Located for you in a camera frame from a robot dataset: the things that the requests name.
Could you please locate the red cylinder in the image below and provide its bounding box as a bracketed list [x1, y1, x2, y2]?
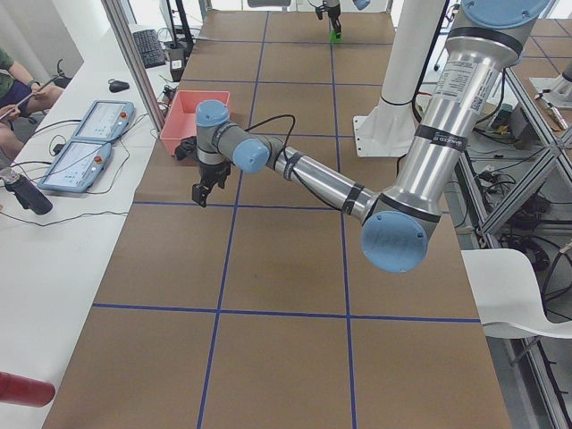
[1, 372, 55, 408]

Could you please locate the seated person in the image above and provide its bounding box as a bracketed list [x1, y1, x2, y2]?
[1, 49, 63, 161]

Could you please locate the aluminium frame post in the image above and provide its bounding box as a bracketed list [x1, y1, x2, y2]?
[101, 0, 164, 134]

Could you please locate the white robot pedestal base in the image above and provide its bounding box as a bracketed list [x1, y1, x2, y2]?
[353, 0, 448, 157]

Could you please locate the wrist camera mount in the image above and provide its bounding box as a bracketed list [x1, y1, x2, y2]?
[174, 136, 198, 162]

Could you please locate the green block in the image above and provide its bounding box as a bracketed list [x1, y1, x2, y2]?
[330, 29, 341, 43]

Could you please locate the black computer mouse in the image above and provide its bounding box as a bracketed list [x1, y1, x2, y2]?
[108, 79, 130, 93]

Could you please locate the upper teach pendant tablet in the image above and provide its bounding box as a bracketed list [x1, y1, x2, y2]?
[71, 100, 135, 142]

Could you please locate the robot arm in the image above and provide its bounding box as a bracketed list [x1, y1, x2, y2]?
[308, 0, 342, 41]
[191, 1, 546, 273]

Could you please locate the black keyboard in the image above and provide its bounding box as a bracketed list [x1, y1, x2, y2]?
[132, 29, 165, 69]

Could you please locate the white chair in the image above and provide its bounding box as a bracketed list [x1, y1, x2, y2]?
[461, 248, 571, 340]

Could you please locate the black braided cable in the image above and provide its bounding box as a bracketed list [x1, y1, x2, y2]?
[243, 114, 300, 180]

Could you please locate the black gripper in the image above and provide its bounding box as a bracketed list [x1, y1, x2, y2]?
[324, 0, 342, 34]
[191, 161, 231, 207]

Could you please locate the teach pendant tablet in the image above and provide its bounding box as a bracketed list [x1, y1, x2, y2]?
[71, 100, 135, 142]
[38, 140, 112, 193]

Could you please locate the aluminium frame rack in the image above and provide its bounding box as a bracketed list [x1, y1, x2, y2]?
[447, 58, 571, 428]

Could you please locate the lower teach pendant tablet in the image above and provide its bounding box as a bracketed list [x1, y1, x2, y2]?
[38, 140, 112, 193]

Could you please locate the pink plastic box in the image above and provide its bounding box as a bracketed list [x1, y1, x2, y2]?
[160, 90, 231, 156]

